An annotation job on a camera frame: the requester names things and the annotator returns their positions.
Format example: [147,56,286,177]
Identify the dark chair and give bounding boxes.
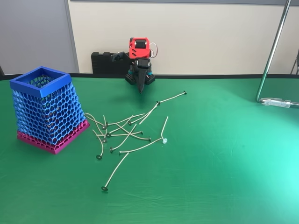
[291,48,299,75]

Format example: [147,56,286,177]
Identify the black plastic tool case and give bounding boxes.
[91,51,131,75]

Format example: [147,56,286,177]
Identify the blue and magenta mesh basket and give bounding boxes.
[9,66,91,155]

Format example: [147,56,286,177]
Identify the chrome tube frame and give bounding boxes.
[256,0,299,108]

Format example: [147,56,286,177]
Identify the white red servo cable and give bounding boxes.
[149,42,158,58]

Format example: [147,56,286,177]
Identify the green table cloth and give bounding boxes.
[0,74,299,224]

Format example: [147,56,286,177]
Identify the long metal stick upper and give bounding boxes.
[159,90,188,103]

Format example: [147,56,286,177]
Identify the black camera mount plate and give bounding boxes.
[111,51,128,63]

